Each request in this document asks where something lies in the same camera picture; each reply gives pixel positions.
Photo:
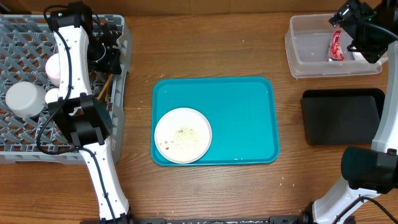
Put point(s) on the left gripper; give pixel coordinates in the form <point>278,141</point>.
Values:
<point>113,65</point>

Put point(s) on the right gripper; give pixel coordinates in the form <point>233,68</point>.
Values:
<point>347,19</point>

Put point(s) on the white napkin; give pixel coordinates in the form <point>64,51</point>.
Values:
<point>358,56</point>

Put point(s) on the red sauce packet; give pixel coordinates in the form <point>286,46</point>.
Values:
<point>335,52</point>

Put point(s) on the small white bowl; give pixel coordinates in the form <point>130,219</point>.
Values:
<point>52,69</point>

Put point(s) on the white cup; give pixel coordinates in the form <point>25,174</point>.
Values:
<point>52,95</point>

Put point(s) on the grey metal bowl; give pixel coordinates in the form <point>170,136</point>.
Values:
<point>25,99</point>

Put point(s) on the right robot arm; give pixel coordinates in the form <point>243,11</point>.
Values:
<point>366,173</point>

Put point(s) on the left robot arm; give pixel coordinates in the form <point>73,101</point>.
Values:
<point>83,45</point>

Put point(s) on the clear plastic waste bin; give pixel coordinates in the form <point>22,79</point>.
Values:
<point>307,42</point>

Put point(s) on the grey plastic dish rack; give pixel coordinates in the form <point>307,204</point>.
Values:
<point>26,45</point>

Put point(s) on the black plastic tray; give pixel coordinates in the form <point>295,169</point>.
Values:
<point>341,116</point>

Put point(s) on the large white plate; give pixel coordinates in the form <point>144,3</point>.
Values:
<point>183,135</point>

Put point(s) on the teal serving tray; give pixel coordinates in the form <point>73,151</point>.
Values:
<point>240,110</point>

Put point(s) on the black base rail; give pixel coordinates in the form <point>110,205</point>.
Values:
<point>292,219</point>

